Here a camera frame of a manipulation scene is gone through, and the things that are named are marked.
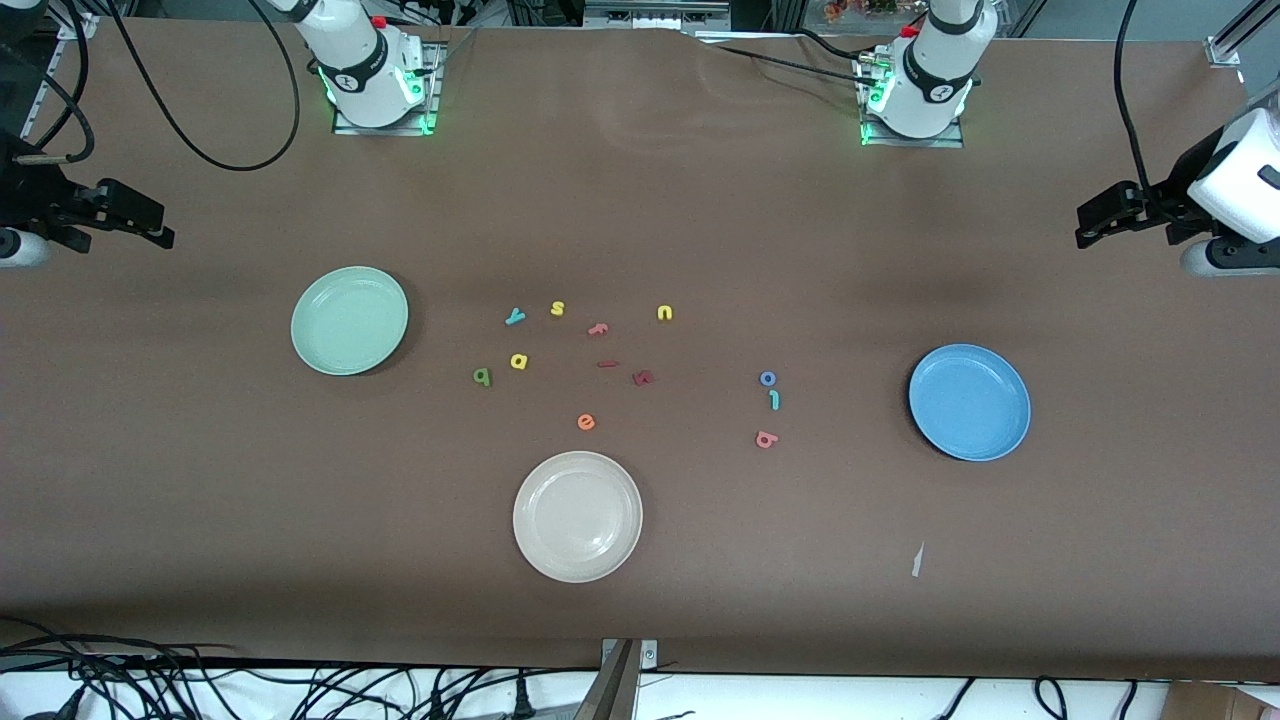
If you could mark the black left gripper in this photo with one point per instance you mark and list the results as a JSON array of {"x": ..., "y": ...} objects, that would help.
[{"x": 1176, "y": 195}]

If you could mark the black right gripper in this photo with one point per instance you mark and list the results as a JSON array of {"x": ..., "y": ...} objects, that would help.
[{"x": 28, "y": 193}]

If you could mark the teal letter y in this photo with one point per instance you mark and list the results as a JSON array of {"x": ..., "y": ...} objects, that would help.
[{"x": 515, "y": 317}]

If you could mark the pink letter b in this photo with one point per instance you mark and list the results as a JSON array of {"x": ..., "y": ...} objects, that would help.
[{"x": 766, "y": 439}]

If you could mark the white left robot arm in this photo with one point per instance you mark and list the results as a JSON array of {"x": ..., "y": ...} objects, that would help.
[{"x": 935, "y": 70}]

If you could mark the green plate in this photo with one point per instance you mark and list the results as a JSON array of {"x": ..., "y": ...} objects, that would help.
[{"x": 345, "y": 325}]

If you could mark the blue plate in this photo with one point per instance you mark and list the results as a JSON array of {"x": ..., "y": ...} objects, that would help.
[{"x": 970, "y": 405}]

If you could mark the orange colourful clutter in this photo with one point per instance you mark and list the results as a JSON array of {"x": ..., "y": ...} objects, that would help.
[{"x": 860, "y": 8}]

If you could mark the white tape scrap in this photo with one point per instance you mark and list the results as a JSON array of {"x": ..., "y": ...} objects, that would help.
[{"x": 917, "y": 560}]

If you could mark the cardboard box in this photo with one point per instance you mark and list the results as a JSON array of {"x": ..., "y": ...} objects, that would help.
[{"x": 1220, "y": 700}]

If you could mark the beige plate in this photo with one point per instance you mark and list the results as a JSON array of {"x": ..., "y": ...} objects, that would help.
[{"x": 577, "y": 517}]

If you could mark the black power plug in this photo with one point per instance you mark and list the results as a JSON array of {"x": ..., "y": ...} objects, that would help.
[{"x": 520, "y": 697}]

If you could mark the aluminium profile rail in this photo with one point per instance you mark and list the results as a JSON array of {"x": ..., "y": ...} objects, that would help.
[
  {"x": 1235, "y": 35},
  {"x": 78, "y": 28}
]

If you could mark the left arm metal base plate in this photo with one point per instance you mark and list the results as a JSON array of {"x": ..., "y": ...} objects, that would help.
[{"x": 915, "y": 143}]

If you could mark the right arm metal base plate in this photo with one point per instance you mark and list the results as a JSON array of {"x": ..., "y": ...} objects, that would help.
[{"x": 437, "y": 100}]

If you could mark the grey metal frame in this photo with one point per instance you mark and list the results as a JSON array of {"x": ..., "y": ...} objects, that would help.
[{"x": 655, "y": 12}]

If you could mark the metal table bracket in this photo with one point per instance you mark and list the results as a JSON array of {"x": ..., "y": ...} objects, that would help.
[{"x": 625, "y": 680}]

